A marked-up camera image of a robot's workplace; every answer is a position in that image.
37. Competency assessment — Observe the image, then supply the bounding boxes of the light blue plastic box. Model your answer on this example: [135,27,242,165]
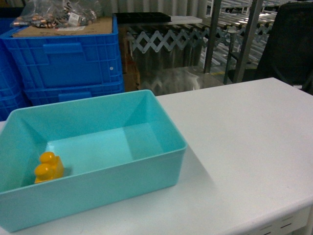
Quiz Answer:
[0,90,187,232]

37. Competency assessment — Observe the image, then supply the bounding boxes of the yellow toy block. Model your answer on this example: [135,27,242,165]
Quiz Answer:
[34,151,64,184]

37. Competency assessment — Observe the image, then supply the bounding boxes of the expandable roller conveyor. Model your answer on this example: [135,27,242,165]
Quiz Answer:
[126,9,279,71]

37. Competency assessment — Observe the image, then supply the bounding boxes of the blue crate with cardboard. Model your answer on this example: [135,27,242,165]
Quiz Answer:
[0,15,123,90]

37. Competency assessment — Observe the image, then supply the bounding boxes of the black tray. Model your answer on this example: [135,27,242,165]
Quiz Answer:
[115,12,171,24]

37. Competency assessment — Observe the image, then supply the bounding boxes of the brown cardboard sheet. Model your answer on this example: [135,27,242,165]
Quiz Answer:
[12,17,117,38]

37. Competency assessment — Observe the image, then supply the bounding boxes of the lower blue crate right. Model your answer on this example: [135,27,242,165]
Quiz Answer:
[24,81,125,106]

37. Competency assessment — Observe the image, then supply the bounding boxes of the plastic bag of parts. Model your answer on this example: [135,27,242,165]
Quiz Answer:
[10,0,102,28]

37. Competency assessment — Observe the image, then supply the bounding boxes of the black office chair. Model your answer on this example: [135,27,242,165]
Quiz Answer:
[242,2,313,92]

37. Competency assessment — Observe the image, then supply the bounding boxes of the lower blue crate middle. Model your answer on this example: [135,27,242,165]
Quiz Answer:
[0,92,32,121]

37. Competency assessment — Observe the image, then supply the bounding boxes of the blue crate with bottle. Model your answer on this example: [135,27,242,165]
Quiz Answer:
[0,38,24,99]

